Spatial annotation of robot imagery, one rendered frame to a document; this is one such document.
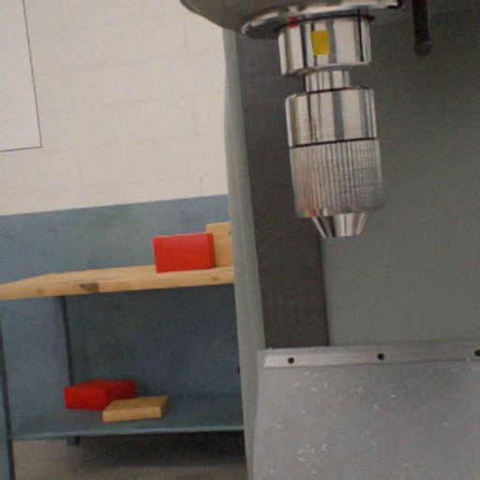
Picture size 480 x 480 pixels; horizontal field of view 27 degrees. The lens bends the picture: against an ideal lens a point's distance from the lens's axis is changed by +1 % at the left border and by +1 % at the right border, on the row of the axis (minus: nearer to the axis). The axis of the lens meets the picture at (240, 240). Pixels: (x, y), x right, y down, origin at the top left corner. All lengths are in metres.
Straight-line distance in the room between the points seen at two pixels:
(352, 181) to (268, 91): 0.42
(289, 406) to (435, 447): 0.13
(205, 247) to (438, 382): 3.50
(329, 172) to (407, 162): 0.39
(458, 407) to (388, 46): 0.32
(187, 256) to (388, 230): 3.52
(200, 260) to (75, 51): 1.43
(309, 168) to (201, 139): 4.46
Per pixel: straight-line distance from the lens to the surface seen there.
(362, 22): 0.53
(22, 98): 5.36
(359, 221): 0.52
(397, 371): 0.91
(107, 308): 5.20
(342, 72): 0.53
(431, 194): 0.90
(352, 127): 0.51
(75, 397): 4.97
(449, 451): 0.88
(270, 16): 0.51
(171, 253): 4.43
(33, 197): 5.34
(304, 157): 0.52
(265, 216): 0.92
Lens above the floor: 1.22
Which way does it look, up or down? 3 degrees down
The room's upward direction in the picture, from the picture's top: 6 degrees counter-clockwise
